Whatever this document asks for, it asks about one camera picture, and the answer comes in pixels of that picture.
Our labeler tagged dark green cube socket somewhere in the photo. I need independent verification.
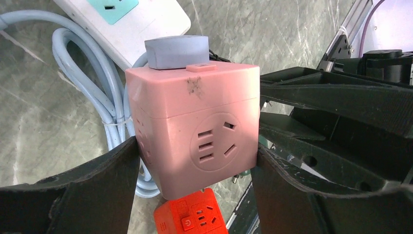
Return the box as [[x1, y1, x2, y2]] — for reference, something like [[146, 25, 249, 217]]
[[231, 135, 269, 184]]

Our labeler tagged red cube socket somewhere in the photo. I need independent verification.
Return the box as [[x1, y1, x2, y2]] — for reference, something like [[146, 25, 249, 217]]
[[153, 188, 228, 234]]

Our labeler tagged light blue cable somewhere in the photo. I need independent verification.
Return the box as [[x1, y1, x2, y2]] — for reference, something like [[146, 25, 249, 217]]
[[0, 9, 210, 198]]

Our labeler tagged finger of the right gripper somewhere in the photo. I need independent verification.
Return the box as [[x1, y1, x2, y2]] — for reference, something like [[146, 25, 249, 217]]
[[260, 111, 413, 191]]

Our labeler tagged white multicolour power strip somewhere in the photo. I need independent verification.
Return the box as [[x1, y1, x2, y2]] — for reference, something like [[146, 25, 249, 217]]
[[54, 0, 191, 70]]

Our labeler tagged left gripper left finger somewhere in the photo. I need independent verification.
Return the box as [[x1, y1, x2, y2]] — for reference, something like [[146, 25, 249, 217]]
[[0, 137, 140, 234]]

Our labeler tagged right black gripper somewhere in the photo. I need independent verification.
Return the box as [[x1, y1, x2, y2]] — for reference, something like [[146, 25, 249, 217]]
[[260, 50, 413, 137]]

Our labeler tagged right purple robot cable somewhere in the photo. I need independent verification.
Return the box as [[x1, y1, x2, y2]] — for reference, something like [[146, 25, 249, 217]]
[[358, 0, 386, 49]]

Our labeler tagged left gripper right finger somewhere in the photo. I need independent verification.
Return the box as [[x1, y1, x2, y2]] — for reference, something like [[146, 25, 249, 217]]
[[251, 145, 413, 234]]

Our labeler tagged pink socket adapter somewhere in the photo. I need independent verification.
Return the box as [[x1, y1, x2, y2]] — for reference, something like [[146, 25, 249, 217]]
[[126, 61, 261, 200]]

